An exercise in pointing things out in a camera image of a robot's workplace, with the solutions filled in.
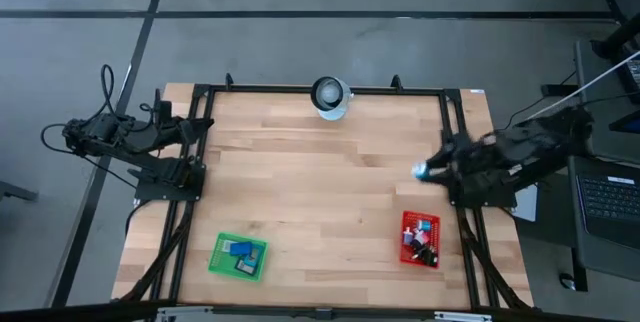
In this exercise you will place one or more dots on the black caster wheel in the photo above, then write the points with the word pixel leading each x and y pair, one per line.
pixel 567 281

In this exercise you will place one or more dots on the black power strip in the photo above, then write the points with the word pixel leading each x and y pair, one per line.
pixel 555 90

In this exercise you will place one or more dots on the dark tablet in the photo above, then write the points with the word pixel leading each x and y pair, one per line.
pixel 627 124

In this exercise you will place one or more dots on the white paper sheet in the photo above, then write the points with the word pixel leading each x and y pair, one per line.
pixel 526 207

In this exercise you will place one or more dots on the white round cup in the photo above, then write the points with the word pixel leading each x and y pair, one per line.
pixel 328 96

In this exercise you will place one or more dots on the teal rectangular device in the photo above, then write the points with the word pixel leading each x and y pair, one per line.
pixel 254 254

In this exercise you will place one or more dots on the black monitor stand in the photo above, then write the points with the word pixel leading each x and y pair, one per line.
pixel 617 37

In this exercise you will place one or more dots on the green plastic basket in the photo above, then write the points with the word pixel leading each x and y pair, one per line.
pixel 220 264

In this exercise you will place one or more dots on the white table sticker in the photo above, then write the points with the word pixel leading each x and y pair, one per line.
pixel 477 91

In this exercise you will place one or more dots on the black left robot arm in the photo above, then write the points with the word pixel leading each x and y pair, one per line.
pixel 100 132

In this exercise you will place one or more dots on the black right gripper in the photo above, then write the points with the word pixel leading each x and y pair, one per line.
pixel 467 154

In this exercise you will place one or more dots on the dark teal framed device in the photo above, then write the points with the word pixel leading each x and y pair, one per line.
pixel 245 266

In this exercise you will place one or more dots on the black horizontal beam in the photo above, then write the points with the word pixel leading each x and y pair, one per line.
pixel 75 312

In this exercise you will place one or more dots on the black charger with white label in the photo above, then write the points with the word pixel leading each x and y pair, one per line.
pixel 416 248

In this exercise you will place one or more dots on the red plastic basket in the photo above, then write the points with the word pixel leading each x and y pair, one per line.
pixel 407 218

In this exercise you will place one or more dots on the blue wall charger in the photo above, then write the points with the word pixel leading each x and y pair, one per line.
pixel 419 171
pixel 424 224

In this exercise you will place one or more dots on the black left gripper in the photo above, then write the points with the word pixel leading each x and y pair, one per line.
pixel 170 129

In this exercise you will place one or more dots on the red wall charger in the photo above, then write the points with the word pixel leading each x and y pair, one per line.
pixel 421 237

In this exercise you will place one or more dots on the black aluminium table frame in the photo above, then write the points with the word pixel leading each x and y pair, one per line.
pixel 390 91

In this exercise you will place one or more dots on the white digital clock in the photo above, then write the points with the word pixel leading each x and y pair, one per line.
pixel 226 246

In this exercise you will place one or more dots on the blue rectangular device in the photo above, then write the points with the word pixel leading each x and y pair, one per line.
pixel 240 248

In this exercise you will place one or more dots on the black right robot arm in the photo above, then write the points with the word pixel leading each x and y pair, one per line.
pixel 540 137

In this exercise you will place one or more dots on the grey desk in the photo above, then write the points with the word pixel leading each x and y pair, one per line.
pixel 605 147

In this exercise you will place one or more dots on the black furniture leg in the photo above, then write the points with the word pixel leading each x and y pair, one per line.
pixel 15 191

